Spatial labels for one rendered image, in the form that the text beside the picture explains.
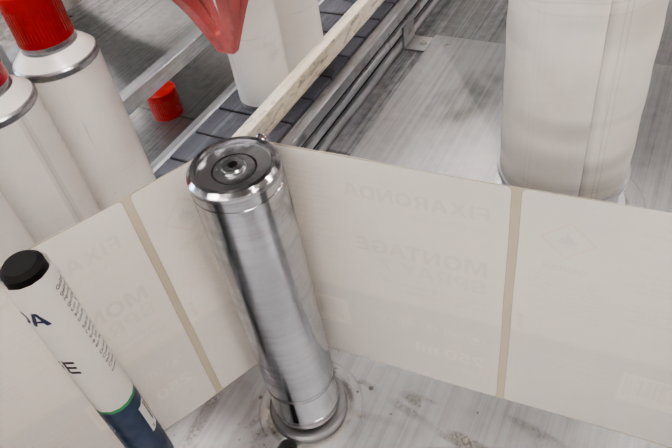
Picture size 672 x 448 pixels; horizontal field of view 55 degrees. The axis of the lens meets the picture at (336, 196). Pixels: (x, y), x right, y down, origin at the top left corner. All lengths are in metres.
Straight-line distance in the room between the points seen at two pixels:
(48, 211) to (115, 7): 0.62
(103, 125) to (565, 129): 0.28
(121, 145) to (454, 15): 0.49
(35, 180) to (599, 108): 0.33
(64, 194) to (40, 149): 0.03
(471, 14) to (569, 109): 0.45
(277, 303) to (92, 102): 0.20
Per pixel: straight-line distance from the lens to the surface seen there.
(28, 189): 0.42
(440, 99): 0.59
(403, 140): 0.55
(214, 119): 0.62
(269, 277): 0.27
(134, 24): 0.95
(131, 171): 0.46
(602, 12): 0.36
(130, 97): 0.53
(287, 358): 0.32
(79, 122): 0.43
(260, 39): 0.57
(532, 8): 0.37
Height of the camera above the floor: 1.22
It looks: 43 degrees down
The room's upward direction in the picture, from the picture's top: 10 degrees counter-clockwise
